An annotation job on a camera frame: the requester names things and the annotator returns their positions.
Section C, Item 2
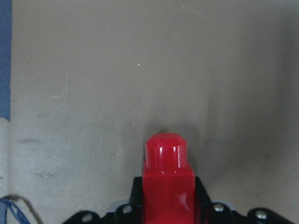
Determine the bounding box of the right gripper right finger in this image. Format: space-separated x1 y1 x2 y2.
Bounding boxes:
194 177 292 224

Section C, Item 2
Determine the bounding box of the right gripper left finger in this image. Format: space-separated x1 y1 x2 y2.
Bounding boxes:
64 177 143 224

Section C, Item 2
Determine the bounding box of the red toy block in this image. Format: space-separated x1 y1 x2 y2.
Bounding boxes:
142 133 195 224

